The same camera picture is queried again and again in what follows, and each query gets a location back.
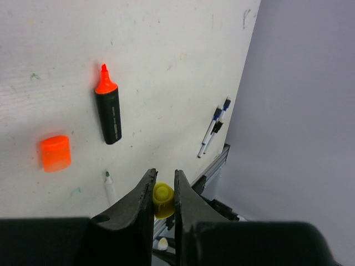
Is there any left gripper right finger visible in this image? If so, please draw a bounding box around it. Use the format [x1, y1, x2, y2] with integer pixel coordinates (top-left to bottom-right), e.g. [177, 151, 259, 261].
[174, 170, 228, 265]

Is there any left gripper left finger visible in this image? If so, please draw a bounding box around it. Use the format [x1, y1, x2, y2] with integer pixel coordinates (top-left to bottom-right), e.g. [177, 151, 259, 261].
[89, 168, 157, 265]

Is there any yellow pen cap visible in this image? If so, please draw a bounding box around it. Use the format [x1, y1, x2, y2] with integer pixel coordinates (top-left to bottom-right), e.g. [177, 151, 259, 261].
[153, 182, 175, 220]

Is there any green marker pen body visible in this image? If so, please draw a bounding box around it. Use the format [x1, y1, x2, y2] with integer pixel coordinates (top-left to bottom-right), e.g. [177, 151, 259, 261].
[104, 171, 116, 206]

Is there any orange highlighter cap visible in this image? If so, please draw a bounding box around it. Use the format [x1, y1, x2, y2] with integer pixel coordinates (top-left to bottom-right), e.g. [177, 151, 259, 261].
[39, 135, 72, 172]

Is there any black orange highlighter body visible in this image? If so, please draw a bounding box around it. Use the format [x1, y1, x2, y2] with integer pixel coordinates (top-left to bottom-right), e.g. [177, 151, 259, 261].
[94, 64, 122, 145]

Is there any yellow marker pen body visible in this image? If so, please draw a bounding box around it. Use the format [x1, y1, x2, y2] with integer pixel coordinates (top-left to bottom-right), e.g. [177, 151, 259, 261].
[153, 219, 169, 251]

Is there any black capped pen right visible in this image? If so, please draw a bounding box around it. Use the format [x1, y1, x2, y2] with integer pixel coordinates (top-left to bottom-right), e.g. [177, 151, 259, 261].
[203, 134, 216, 155]

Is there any dark blue capped pen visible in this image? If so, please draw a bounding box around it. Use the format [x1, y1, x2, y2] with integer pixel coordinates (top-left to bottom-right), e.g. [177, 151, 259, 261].
[197, 106, 222, 158]

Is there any blue capped pen right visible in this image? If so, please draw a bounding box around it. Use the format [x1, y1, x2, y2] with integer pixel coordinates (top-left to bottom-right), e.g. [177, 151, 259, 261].
[211, 98, 231, 134]

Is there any aluminium mounting rail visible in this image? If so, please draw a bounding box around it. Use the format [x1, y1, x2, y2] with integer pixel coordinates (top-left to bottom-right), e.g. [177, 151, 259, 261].
[153, 144, 230, 249]

